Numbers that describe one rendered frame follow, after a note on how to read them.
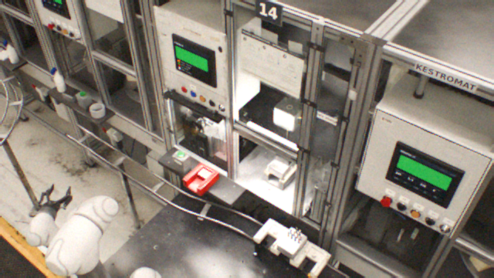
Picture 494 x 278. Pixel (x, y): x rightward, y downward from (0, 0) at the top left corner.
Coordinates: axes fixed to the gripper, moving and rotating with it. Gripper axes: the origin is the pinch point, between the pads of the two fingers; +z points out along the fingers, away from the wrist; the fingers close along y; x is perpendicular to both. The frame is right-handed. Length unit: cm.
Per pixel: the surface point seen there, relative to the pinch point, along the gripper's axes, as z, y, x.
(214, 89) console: -3, -70, -70
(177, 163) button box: 15, -59, -17
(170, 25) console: 4, -45, -95
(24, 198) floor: 104, 56, 86
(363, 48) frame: -59, -112, -115
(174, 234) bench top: 0, -63, 20
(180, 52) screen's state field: 1, -52, -83
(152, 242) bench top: -4, -51, 23
